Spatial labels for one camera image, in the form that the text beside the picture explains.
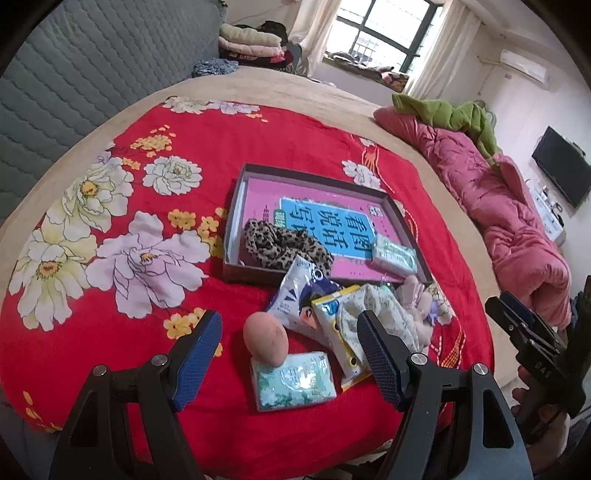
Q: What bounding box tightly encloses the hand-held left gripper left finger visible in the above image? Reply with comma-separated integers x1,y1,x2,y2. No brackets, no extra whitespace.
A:
48,310,223,480

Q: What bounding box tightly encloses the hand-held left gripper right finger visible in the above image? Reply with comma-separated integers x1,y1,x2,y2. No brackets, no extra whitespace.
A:
356,310,532,480

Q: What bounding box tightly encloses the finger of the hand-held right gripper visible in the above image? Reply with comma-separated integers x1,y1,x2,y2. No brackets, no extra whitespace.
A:
485,296,561,354
501,291,542,324

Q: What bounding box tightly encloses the white floral scrunchie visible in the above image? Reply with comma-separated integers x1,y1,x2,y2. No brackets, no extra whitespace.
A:
337,283,422,360

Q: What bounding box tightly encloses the peach makeup sponge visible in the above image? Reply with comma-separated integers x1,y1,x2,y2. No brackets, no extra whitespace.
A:
243,311,288,368

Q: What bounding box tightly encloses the plush bear with pink bow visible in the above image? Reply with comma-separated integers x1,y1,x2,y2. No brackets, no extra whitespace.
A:
396,274,434,324

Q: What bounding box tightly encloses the green tissue packet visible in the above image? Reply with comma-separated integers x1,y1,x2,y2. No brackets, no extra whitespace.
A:
371,234,419,274
250,352,337,413

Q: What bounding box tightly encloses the brown cardboard box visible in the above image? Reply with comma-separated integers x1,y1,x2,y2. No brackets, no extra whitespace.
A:
222,162,435,290

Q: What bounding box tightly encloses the person's right hand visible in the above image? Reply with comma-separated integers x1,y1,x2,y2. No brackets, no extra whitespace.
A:
512,364,572,477

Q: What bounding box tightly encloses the yellow and white packet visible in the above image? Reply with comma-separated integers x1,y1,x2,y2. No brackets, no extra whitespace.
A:
310,285,376,391

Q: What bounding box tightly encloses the plush bear with purple bow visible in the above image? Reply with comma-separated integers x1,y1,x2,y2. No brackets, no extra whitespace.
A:
416,295,448,345

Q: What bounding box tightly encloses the white cabinet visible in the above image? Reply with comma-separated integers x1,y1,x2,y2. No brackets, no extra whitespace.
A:
530,184,568,246

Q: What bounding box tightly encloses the white blue snack packet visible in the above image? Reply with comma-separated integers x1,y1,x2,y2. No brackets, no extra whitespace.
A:
265,258,325,329

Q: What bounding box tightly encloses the pink quilt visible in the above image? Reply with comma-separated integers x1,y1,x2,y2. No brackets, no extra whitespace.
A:
374,105,574,329

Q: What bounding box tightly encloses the leopard print scrunchie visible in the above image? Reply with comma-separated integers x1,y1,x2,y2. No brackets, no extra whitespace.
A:
243,219,334,278

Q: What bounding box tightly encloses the pink book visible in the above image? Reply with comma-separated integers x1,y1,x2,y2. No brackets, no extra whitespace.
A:
238,179,419,281

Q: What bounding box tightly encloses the green blanket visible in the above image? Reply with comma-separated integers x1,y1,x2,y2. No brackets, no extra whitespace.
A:
392,93,502,161

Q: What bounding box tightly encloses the red floral blanket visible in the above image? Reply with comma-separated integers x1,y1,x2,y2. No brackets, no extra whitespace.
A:
0,95,497,480

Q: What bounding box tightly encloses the white air conditioner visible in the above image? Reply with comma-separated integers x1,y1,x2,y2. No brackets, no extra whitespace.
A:
499,49,549,84

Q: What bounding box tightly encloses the cream curtain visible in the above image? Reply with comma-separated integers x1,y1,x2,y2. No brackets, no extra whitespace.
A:
287,0,343,78
409,0,485,101

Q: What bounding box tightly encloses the patterned windowsill blanket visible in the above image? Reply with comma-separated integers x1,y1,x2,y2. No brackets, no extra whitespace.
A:
329,52,413,92

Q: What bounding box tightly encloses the blue patterned cloth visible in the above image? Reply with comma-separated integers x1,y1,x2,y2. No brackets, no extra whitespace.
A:
191,58,240,79

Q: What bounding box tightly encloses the dark framed window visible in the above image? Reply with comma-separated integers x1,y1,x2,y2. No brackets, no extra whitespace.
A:
325,0,445,75

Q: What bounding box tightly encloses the grey quilted headboard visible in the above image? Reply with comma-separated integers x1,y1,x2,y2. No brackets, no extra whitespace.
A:
0,0,228,228

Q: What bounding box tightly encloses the pink folded blanket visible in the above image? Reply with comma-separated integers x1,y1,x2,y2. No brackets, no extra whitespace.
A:
221,44,287,64

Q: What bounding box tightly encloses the dark red garment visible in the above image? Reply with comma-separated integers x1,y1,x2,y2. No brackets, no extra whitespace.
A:
279,44,303,73

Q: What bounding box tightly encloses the cream folded blanket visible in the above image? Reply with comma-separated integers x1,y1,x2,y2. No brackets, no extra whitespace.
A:
219,24,283,49

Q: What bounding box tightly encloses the black garment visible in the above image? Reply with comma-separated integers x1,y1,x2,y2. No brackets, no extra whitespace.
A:
256,21,291,38

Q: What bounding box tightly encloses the black wall television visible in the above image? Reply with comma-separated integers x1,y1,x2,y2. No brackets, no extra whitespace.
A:
532,126,591,209

